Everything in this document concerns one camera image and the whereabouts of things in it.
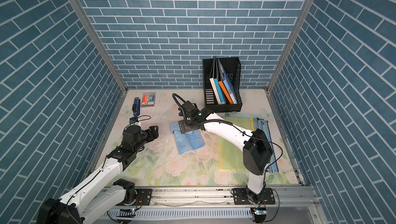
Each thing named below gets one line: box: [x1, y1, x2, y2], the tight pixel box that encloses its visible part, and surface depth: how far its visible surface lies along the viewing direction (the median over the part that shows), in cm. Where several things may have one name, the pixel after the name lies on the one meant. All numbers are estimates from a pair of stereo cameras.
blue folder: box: [217, 58, 238, 105], surface depth 97 cm
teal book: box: [213, 78, 225, 105], surface depth 95 cm
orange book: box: [218, 80, 234, 105], surface depth 95 cm
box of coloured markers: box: [140, 91, 157, 108], surface depth 114 cm
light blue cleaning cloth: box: [169, 121, 205, 155], surface depth 93 cm
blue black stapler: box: [132, 97, 141, 117], surface depth 107 cm
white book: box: [209, 77, 222, 105], surface depth 95 cm
